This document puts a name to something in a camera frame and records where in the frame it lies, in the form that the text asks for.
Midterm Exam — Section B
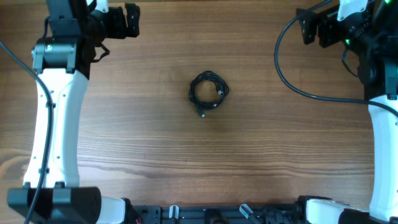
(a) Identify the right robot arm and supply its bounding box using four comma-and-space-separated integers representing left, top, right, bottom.
295, 1, 397, 223

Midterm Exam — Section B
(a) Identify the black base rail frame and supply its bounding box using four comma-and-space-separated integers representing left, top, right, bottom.
124, 203, 308, 224

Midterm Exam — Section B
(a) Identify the left camera black cable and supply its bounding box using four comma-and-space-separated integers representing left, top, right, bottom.
0, 40, 56, 224

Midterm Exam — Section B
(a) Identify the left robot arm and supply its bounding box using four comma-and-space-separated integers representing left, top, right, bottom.
7, 0, 143, 224

